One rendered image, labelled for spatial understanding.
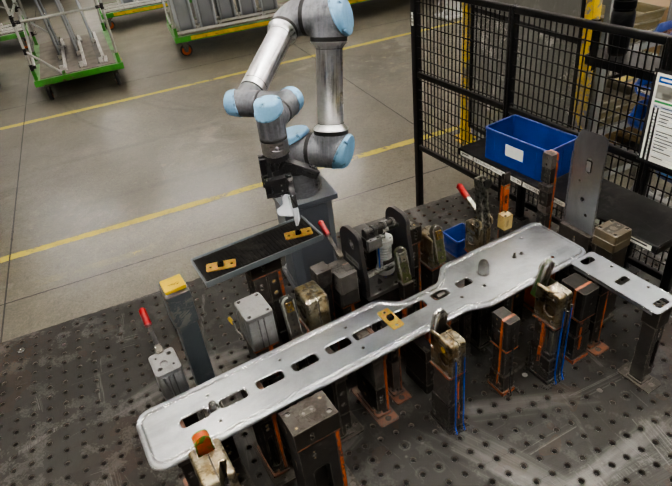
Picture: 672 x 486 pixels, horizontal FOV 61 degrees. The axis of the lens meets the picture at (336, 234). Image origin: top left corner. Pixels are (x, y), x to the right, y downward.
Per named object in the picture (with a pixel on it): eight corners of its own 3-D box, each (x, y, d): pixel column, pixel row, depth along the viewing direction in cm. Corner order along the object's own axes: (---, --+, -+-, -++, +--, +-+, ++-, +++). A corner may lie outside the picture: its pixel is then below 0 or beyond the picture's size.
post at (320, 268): (331, 370, 187) (316, 274, 165) (324, 361, 191) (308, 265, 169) (344, 363, 189) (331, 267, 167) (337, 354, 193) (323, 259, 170)
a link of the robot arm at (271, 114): (287, 93, 150) (273, 105, 144) (293, 131, 156) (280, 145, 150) (260, 92, 153) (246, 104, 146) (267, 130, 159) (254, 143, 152)
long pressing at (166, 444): (156, 486, 126) (154, 482, 126) (132, 417, 143) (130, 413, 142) (591, 253, 177) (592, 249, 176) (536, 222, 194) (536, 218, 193)
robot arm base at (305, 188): (274, 186, 211) (270, 161, 206) (312, 174, 215) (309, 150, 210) (288, 204, 199) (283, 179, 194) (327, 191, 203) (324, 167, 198)
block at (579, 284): (571, 368, 178) (583, 299, 162) (543, 347, 186) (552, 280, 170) (592, 355, 181) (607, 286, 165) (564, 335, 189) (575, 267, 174)
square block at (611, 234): (597, 327, 191) (616, 238, 171) (578, 314, 197) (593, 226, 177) (614, 317, 194) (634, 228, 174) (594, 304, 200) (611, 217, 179)
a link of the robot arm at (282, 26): (274, -11, 183) (215, 97, 158) (306, -12, 179) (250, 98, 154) (285, 20, 192) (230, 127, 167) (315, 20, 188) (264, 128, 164)
